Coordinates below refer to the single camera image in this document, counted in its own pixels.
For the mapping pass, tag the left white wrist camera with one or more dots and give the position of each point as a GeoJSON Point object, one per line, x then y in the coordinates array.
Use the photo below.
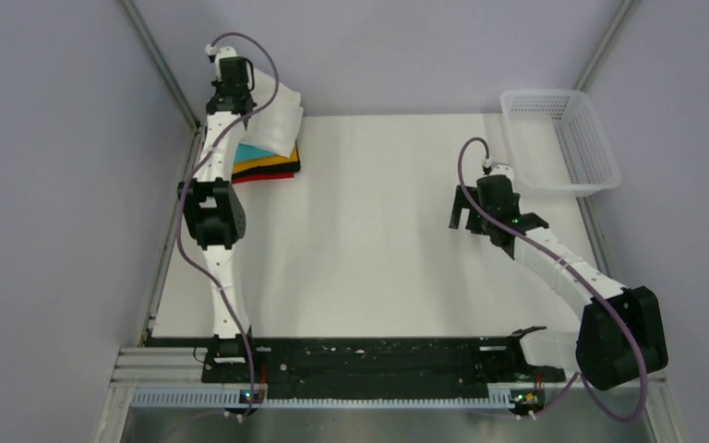
{"type": "Point", "coordinates": [215, 53]}

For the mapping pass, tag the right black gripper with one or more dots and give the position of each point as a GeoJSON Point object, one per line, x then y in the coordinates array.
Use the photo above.
{"type": "Point", "coordinates": [459, 206]}

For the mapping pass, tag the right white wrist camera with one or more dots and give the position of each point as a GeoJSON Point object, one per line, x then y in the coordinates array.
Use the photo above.
{"type": "Point", "coordinates": [491, 168]}

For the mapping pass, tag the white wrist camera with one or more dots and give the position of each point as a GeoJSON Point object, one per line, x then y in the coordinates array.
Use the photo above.
{"type": "Point", "coordinates": [215, 53]}
{"type": "Point", "coordinates": [491, 168]}

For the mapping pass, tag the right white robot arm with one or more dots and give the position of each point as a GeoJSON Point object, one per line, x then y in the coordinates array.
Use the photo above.
{"type": "Point", "coordinates": [621, 333]}

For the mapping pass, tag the aluminium frame rail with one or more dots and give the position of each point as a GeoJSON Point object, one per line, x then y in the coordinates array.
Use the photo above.
{"type": "Point", "coordinates": [157, 366]}

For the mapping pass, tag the folded black t shirt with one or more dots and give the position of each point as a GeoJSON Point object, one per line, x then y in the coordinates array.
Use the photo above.
{"type": "Point", "coordinates": [291, 168]}

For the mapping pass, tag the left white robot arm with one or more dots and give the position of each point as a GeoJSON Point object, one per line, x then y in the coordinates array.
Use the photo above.
{"type": "Point", "coordinates": [214, 216]}

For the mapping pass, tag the white slotted cable duct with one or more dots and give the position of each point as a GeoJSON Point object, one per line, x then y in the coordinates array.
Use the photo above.
{"type": "Point", "coordinates": [229, 398]}

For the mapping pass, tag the folded cyan t shirt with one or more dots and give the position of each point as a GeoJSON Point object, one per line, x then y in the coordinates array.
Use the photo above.
{"type": "Point", "coordinates": [247, 153]}

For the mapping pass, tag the white plastic basket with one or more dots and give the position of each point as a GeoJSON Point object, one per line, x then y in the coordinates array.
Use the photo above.
{"type": "Point", "coordinates": [557, 144]}

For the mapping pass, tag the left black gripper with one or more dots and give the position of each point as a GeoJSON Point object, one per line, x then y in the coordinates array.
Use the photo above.
{"type": "Point", "coordinates": [215, 85]}

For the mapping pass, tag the white t shirt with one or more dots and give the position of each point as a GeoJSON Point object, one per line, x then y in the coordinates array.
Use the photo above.
{"type": "Point", "coordinates": [276, 128]}

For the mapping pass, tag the folded red t shirt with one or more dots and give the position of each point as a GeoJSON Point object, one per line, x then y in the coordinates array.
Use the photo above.
{"type": "Point", "coordinates": [261, 178]}

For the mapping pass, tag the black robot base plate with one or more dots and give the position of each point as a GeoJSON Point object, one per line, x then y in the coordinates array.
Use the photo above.
{"type": "Point", "coordinates": [381, 368]}

